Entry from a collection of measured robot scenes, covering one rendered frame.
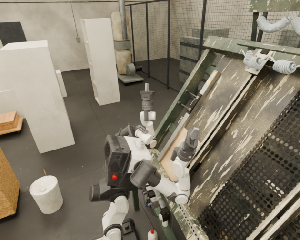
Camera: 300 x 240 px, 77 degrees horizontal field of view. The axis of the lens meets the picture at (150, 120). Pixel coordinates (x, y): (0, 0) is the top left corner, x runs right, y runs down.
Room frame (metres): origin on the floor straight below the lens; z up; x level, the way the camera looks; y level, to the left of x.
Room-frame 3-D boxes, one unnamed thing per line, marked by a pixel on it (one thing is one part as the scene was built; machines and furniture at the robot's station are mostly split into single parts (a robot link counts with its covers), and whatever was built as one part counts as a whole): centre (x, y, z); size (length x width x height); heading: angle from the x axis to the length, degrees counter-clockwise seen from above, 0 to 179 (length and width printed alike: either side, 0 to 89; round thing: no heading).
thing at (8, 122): (3.49, 3.04, 0.15); 0.61 x 0.51 x 0.31; 25
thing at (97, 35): (5.00, 1.21, 1.03); 0.60 x 0.58 x 2.05; 25
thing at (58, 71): (5.45, 2.85, 0.36); 0.58 x 0.45 x 0.72; 115
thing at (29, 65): (3.19, 1.90, 0.88); 0.90 x 0.60 x 1.75; 25
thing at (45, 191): (1.61, 1.31, 0.24); 0.32 x 0.30 x 0.47; 25
